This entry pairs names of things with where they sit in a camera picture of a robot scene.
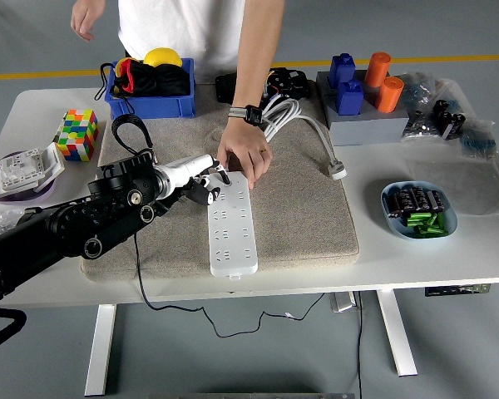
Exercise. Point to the person's right hand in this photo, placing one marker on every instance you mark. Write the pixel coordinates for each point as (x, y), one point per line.
(85, 18)

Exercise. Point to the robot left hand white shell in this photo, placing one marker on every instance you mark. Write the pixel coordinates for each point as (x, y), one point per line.
(189, 170)

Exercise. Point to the person's left hand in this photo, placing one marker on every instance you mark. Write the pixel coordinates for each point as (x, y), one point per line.
(244, 146)

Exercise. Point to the white power strip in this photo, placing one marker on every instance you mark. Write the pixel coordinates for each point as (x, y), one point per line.
(233, 237)

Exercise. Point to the person's left forearm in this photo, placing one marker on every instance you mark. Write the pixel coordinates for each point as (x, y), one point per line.
(255, 62)

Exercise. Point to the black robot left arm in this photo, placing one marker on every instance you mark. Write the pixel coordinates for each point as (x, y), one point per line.
(66, 224)

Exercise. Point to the black wristwatch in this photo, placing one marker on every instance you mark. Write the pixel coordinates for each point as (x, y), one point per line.
(253, 113)

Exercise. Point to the blue plastic bin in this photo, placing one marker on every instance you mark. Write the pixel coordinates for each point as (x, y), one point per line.
(149, 108)

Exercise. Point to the black electronic device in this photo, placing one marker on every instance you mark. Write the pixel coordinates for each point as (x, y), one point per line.
(289, 81)

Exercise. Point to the yellow ball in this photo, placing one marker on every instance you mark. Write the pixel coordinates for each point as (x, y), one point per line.
(162, 57)

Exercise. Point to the grey-brown mat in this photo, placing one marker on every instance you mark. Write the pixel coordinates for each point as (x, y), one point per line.
(307, 208)

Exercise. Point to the blue square block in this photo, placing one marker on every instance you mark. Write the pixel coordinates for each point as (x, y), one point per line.
(342, 70)
(349, 99)

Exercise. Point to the colourful puzzle cube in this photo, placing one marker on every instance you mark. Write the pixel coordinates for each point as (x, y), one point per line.
(77, 133)

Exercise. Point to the grey block base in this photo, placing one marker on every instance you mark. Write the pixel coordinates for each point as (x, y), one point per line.
(366, 129)

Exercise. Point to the orange cylinder block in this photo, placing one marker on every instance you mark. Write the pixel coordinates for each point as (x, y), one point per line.
(390, 95)
(376, 70)

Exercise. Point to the black cylindrical capacitor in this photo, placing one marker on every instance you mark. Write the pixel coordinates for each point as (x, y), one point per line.
(394, 204)
(436, 200)
(406, 201)
(419, 199)

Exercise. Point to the purple dish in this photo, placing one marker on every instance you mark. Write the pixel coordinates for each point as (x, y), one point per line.
(21, 199)

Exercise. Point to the light blue dish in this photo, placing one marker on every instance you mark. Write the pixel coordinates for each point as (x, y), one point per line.
(395, 229)

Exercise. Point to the clear bag of dark parts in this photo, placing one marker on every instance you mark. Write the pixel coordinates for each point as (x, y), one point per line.
(420, 124)

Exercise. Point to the green cylindrical battery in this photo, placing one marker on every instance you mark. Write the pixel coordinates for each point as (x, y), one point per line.
(418, 219)
(429, 232)
(440, 222)

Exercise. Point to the white table leg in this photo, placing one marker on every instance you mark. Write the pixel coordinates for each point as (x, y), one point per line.
(395, 332)
(102, 349)

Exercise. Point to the clear bag of black capacitors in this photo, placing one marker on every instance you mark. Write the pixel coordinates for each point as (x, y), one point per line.
(447, 118)

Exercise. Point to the empty clear plastic bag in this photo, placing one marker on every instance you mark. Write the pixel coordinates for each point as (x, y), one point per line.
(461, 187)

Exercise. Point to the clear bag of blue parts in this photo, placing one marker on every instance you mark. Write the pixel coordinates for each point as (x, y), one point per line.
(478, 143)

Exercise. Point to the black table control box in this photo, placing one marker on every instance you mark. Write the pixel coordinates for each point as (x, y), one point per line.
(441, 292)

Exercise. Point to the white wall socket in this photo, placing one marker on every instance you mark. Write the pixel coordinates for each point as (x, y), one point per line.
(18, 170)

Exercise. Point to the silver metal bracket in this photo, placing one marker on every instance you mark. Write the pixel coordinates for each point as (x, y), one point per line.
(342, 302)

